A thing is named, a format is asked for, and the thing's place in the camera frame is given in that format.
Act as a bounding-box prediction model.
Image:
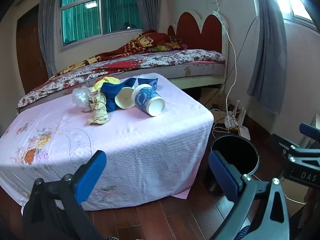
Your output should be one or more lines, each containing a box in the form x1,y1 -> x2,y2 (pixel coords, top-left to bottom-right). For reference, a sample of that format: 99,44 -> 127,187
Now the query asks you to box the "thick white cable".
204,0 -> 238,135

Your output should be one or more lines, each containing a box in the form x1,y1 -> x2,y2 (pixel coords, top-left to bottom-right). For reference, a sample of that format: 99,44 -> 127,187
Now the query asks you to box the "blue patterned paper cup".
131,84 -> 166,117

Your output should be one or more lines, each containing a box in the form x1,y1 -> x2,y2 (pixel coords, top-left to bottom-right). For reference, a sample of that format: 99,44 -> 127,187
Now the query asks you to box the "blue striped slipper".
234,225 -> 250,240

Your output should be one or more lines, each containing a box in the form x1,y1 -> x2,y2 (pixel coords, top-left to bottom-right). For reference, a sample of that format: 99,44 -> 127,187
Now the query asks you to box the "plain blue paper cup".
137,76 -> 159,90

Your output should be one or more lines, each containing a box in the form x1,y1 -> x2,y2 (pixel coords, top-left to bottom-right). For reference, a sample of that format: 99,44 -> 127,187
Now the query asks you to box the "brown wooden door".
16,4 -> 50,94

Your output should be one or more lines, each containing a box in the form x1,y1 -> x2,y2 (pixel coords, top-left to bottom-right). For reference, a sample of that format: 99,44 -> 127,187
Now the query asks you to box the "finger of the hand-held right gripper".
271,133 -> 320,161
299,123 -> 320,140

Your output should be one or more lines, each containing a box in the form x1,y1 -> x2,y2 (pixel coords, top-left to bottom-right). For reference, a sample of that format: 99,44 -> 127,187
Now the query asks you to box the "black plastic bucket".
209,134 -> 260,193

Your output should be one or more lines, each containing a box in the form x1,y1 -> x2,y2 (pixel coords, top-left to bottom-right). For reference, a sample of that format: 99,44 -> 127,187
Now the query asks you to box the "colourful printed pillow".
167,36 -> 188,50

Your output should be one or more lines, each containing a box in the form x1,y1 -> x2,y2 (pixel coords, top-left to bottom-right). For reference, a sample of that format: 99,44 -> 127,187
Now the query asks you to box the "crushed blue paper cup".
100,78 -> 137,112

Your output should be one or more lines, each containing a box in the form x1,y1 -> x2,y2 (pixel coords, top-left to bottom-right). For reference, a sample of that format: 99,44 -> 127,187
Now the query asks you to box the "small bright window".
277,0 -> 320,30

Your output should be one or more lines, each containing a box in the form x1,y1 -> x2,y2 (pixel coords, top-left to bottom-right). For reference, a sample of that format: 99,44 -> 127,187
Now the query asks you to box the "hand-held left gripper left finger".
22,150 -> 108,240

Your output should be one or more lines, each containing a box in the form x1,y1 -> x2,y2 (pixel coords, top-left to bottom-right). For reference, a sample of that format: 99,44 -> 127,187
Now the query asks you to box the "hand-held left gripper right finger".
208,150 -> 290,240

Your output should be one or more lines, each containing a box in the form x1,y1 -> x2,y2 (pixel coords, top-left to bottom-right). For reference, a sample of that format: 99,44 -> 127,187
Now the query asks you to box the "large barred window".
57,0 -> 145,53

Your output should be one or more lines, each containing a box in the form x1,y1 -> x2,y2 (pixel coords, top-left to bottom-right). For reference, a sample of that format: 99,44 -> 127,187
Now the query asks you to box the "white router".
224,100 -> 251,140

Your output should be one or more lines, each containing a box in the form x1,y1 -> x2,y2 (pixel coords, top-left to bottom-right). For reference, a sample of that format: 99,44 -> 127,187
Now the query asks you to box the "red printed blanket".
50,29 -> 173,80

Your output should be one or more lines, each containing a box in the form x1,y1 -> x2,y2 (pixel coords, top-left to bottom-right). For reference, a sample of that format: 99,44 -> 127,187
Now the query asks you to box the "bed with floral sheet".
16,49 -> 229,115

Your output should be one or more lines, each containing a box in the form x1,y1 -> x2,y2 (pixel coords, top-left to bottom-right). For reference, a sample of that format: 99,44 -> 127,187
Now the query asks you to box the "yellow cloth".
91,76 -> 121,93

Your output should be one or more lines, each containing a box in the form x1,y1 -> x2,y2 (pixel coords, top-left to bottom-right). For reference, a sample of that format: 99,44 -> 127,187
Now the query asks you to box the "grey curtain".
247,0 -> 288,115
134,0 -> 160,33
39,0 -> 61,76

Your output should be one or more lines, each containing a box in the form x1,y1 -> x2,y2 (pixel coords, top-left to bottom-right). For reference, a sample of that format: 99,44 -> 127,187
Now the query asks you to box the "black cable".
222,15 -> 260,99

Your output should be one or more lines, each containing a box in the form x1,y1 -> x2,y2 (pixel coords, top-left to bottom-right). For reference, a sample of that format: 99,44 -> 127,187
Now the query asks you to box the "white paper cup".
114,87 -> 137,110

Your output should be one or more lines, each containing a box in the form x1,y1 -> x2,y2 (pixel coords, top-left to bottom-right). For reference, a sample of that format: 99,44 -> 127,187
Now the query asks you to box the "red heart-shaped headboard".
167,10 -> 229,54

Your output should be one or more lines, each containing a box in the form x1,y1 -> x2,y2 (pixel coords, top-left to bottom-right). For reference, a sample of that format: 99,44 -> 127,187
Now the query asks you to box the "beige paper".
86,94 -> 110,126

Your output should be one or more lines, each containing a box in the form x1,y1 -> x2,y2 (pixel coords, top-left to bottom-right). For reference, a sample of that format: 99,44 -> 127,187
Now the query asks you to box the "clear plastic bag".
72,85 -> 97,109

